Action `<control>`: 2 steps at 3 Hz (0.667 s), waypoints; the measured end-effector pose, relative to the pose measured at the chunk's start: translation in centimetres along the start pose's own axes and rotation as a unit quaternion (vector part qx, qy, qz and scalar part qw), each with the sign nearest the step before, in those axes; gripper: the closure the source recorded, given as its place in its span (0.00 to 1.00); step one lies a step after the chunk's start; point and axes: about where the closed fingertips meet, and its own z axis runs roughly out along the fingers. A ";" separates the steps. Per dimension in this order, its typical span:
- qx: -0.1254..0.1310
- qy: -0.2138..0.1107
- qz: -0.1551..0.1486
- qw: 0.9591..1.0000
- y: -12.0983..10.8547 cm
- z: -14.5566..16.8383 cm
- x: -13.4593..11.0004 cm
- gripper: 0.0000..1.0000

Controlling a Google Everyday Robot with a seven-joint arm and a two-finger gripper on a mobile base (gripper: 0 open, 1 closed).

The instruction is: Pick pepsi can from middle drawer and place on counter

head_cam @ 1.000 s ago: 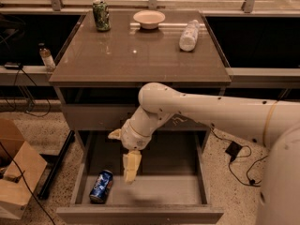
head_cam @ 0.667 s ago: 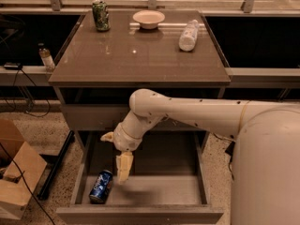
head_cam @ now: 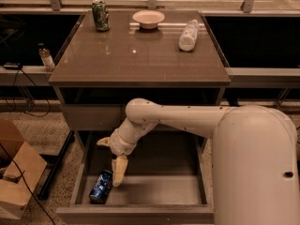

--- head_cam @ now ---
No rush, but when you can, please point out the open middle drawer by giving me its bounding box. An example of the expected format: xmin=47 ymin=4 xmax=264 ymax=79
xmin=56 ymin=131 xmax=214 ymax=225

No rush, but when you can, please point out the black cable at left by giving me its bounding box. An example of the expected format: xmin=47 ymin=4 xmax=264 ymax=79
xmin=0 ymin=67 xmax=52 ymax=118

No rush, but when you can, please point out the closed top drawer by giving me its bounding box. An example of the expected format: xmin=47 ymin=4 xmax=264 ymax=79
xmin=61 ymin=104 xmax=126 ymax=130

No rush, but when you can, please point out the green soda can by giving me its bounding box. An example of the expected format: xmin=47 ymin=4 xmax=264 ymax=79
xmin=92 ymin=0 xmax=110 ymax=32

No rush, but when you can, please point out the white bowl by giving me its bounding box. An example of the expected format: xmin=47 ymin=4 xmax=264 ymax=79
xmin=132 ymin=10 xmax=165 ymax=29

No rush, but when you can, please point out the blue pepsi can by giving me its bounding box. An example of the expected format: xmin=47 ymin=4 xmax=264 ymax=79
xmin=89 ymin=170 xmax=113 ymax=204

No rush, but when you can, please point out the black device on ledge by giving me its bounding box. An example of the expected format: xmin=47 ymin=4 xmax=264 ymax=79
xmin=3 ymin=63 xmax=23 ymax=70

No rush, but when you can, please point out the clear plastic water bottle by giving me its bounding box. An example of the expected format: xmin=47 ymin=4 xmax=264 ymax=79
xmin=178 ymin=20 xmax=199 ymax=52

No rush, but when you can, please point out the grey drawer cabinet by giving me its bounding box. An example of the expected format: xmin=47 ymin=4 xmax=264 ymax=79
xmin=47 ymin=9 xmax=232 ymax=225

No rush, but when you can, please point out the cardboard box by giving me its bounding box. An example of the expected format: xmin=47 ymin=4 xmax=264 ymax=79
xmin=0 ymin=119 xmax=47 ymax=219

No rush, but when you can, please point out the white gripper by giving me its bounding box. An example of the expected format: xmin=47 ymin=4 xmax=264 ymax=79
xmin=97 ymin=129 xmax=137 ymax=188

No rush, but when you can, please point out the black floor rail left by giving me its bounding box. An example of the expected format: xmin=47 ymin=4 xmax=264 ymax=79
xmin=37 ymin=130 xmax=75 ymax=200

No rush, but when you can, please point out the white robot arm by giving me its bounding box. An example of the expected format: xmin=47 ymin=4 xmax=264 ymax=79
xmin=97 ymin=98 xmax=300 ymax=225

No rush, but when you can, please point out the small bottle on ledge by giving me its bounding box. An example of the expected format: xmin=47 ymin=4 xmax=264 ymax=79
xmin=38 ymin=43 xmax=55 ymax=72

